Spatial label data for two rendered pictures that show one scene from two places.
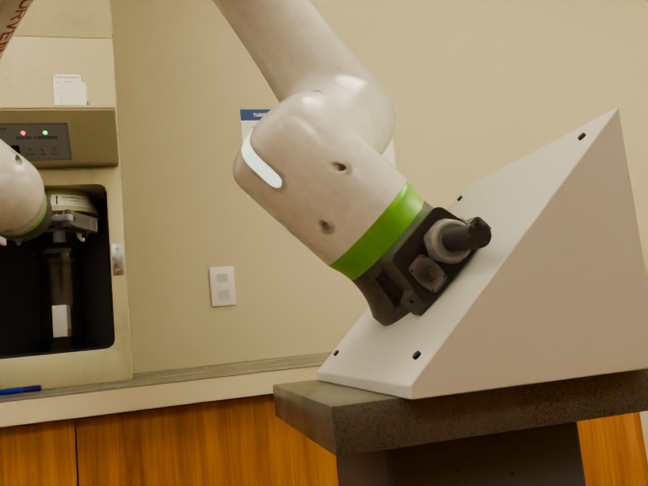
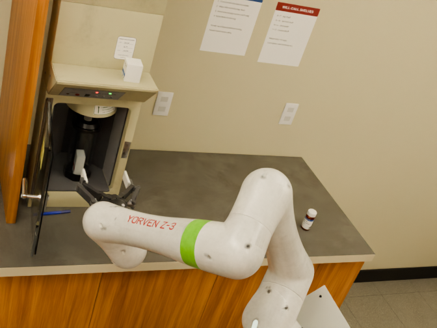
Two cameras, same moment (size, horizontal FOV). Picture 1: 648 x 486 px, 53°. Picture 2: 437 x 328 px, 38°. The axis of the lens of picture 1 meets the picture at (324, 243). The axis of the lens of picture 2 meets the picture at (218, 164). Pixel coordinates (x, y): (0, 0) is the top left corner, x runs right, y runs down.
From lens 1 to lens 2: 1.60 m
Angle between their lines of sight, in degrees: 41
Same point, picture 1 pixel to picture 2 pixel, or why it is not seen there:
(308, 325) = (205, 133)
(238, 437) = (173, 278)
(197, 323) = (139, 122)
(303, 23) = (294, 264)
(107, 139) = (144, 97)
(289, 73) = (278, 273)
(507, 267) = not seen: outside the picture
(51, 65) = (119, 30)
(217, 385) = (173, 264)
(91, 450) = (107, 278)
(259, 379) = not seen: hidden behind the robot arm
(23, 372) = (60, 198)
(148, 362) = not seen: hidden behind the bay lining
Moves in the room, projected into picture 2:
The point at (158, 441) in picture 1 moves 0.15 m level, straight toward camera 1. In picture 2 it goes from (138, 276) to (148, 308)
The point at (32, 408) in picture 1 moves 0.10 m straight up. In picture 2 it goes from (89, 268) to (95, 245)
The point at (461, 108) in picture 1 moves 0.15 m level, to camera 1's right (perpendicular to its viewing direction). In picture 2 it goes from (371, 12) to (402, 21)
